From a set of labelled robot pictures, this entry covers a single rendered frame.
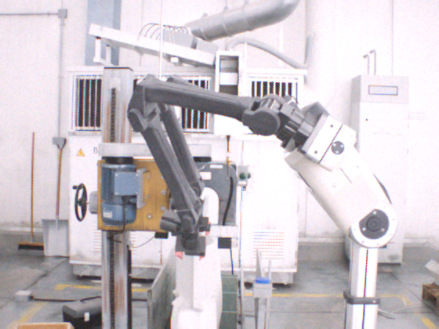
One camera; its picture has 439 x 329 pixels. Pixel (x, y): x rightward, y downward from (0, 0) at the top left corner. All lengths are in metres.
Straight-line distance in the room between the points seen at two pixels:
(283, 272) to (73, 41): 3.69
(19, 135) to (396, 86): 4.46
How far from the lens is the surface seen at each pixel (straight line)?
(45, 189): 6.84
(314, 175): 1.58
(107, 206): 2.26
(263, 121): 1.42
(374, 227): 1.72
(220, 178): 2.38
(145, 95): 1.54
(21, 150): 6.93
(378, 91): 6.02
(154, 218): 2.43
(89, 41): 6.26
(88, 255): 5.43
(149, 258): 5.30
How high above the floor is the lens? 1.46
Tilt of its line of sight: 3 degrees down
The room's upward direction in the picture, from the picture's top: 1 degrees clockwise
